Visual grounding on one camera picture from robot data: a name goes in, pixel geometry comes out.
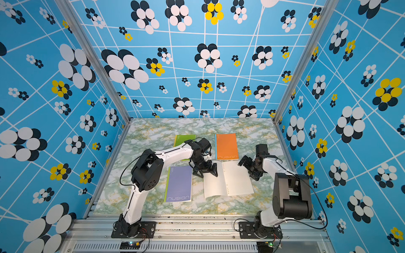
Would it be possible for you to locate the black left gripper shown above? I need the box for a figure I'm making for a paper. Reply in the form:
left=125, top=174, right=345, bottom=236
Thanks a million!
left=192, top=155, right=220, bottom=177

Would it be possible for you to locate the orange cover notebook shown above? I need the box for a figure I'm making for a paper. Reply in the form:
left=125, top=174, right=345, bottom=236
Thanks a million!
left=216, top=133, right=239, bottom=160

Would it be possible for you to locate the purple cover notebook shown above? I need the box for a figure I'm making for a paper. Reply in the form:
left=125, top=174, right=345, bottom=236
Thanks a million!
left=165, top=166, right=193, bottom=202

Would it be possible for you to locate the green cover notebook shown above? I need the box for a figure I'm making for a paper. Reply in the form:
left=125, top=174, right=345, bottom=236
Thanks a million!
left=174, top=135, right=196, bottom=162

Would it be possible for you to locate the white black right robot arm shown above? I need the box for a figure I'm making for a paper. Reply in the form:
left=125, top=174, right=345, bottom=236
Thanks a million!
left=238, top=144, right=312, bottom=238

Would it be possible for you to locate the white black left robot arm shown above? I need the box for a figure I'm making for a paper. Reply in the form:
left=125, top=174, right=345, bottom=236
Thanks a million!
left=113, top=138, right=218, bottom=238

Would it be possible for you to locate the right controller circuit board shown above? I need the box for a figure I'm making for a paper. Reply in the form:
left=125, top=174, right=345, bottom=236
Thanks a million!
left=256, top=241, right=274, bottom=253

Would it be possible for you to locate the controller circuit board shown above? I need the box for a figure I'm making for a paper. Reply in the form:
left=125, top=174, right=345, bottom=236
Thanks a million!
left=256, top=241, right=274, bottom=253
left=119, top=241, right=141, bottom=252

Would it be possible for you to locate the left controller circuit board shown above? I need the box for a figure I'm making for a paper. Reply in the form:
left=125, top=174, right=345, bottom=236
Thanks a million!
left=119, top=241, right=141, bottom=252

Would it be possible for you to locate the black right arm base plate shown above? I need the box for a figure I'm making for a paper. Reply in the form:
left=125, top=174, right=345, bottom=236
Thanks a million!
left=238, top=221, right=283, bottom=240

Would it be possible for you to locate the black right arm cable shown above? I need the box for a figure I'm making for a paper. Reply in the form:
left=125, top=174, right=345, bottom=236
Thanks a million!
left=284, top=176, right=329, bottom=230

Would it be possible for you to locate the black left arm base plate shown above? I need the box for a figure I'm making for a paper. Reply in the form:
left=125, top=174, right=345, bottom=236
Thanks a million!
left=111, top=220, right=157, bottom=239

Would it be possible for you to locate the aluminium front rail frame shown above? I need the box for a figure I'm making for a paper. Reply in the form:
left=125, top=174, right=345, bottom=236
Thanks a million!
left=60, top=215, right=336, bottom=253

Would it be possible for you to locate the aluminium right corner post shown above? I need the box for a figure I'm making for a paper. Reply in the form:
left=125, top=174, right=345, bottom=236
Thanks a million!
left=274, top=0, right=339, bottom=124

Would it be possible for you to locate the aluminium corner post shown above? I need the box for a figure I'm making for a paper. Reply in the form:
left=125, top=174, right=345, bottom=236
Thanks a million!
left=274, top=0, right=339, bottom=124
left=55, top=1, right=130, bottom=124

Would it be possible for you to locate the aluminium left corner post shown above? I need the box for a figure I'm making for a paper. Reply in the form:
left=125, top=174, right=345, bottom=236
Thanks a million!
left=55, top=1, right=130, bottom=124

